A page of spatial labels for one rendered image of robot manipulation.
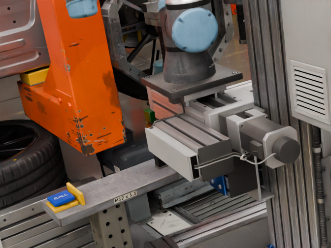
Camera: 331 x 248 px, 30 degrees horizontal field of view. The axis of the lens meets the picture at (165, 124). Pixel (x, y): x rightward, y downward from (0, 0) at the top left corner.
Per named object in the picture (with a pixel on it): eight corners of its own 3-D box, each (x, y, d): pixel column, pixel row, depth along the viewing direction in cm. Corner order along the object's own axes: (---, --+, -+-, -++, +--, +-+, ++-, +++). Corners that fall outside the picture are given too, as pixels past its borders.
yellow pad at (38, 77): (50, 72, 268) (47, 61, 267) (61, 77, 257) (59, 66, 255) (19, 81, 262) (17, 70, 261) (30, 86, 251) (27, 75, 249)
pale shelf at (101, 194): (154, 166, 221) (153, 158, 220) (179, 179, 207) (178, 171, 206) (42, 209, 203) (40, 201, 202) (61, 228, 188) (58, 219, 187)
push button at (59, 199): (68, 195, 201) (66, 189, 200) (76, 202, 195) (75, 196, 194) (48, 202, 198) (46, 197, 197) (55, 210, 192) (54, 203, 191)
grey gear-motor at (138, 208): (128, 184, 291) (115, 115, 279) (175, 215, 256) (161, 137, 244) (94, 198, 283) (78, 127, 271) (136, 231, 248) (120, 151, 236)
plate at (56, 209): (69, 196, 201) (68, 193, 201) (79, 204, 195) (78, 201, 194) (46, 204, 198) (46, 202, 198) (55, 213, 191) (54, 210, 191)
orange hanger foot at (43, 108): (59, 105, 276) (42, 29, 264) (109, 132, 232) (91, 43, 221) (24, 116, 269) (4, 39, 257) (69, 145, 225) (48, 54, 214)
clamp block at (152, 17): (157, 21, 221) (154, 6, 219) (170, 23, 213) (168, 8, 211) (145, 24, 219) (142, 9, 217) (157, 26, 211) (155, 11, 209)
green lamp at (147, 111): (155, 117, 209) (153, 106, 208) (161, 119, 206) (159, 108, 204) (145, 120, 207) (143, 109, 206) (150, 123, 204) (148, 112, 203)
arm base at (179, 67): (225, 73, 174) (220, 39, 171) (177, 86, 169) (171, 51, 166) (200, 64, 187) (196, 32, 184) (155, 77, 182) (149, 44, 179)
